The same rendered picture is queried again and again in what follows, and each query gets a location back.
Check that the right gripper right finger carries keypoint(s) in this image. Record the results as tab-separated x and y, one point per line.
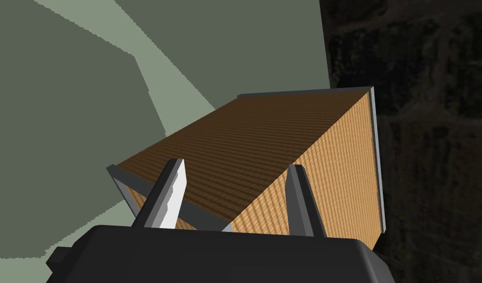
301	204

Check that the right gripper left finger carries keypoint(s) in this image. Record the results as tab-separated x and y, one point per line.
168	198

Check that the brown wooden cabinet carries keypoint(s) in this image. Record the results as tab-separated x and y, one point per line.
264	149

